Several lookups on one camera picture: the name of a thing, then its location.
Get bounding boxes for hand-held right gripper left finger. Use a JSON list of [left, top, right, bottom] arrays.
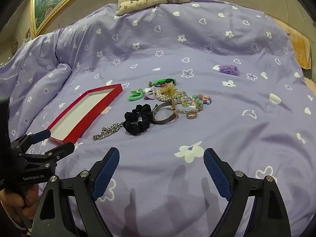
[[32, 147, 120, 237]]

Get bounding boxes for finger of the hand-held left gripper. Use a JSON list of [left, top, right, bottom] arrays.
[[10, 129, 52, 150], [23, 142, 75, 169]]

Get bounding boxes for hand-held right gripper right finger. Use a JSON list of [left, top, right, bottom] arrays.
[[203, 148, 293, 237]]

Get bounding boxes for red tray box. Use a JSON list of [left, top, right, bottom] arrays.
[[46, 84, 123, 146]]

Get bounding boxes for black scrunchie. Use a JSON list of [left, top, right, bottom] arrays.
[[123, 103, 153, 136]]

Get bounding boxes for pastel bead bracelet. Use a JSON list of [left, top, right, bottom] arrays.
[[176, 99, 199, 114]]

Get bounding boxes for metal band wristwatch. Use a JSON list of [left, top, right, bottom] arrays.
[[151, 100, 179, 125]]

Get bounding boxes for green hair ties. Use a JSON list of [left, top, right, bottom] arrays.
[[128, 89, 145, 101]]

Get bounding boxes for purple bow hair clip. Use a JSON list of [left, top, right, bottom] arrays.
[[144, 86, 158, 100]]

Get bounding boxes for yellow claw hair clip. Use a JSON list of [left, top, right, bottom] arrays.
[[160, 84, 179, 97]]

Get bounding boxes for green braided bracelet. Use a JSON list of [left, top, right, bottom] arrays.
[[148, 78, 176, 87]]

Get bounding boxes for person's left hand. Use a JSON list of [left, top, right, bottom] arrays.
[[0, 185, 41, 219]]

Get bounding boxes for purple flower print duvet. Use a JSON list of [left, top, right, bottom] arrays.
[[0, 0, 316, 237]]

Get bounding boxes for purple flower scrunchie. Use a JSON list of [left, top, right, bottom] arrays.
[[219, 64, 240, 76]]

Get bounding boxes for gold framed painting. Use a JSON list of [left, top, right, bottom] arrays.
[[30, 0, 104, 37]]

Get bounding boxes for silver chain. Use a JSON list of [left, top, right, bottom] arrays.
[[92, 121, 125, 141]]

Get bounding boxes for colourful large bead bracelet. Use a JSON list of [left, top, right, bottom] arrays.
[[190, 93, 212, 107]]

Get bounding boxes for pearl bracelet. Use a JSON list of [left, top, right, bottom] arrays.
[[155, 91, 174, 102]]

